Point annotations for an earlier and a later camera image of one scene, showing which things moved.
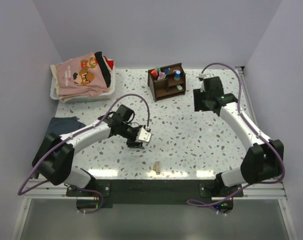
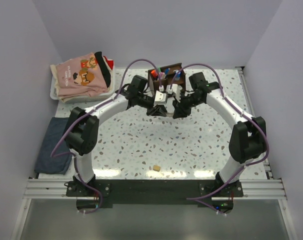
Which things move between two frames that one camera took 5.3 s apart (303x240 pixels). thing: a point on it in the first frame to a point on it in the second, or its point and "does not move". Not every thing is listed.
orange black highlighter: (154, 74) does not move
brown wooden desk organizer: (167, 81) does not move
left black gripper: (134, 143) to (155, 111)
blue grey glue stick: (177, 76) does not move
